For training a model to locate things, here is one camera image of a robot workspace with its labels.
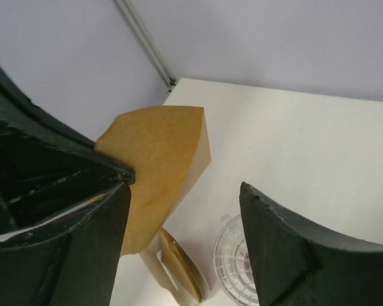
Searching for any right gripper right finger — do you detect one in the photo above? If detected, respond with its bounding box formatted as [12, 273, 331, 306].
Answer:
[239, 182, 383, 305]

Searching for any orange coffee filter box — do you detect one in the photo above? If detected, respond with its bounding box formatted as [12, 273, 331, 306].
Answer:
[140, 230, 211, 305]

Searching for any left aluminium corner post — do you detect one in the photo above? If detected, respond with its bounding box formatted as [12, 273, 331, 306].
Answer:
[113, 0, 177, 92]

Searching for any clear plastic dripper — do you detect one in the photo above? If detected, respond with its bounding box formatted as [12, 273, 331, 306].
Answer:
[213, 214, 259, 306]

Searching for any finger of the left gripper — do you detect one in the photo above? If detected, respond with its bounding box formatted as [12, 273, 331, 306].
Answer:
[0, 67, 135, 234]

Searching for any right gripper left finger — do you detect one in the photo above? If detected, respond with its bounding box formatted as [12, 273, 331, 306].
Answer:
[0, 184, 131, 305]

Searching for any stack of brown filters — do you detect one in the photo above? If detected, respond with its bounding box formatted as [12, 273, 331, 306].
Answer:
[159, 228, 204, 302]

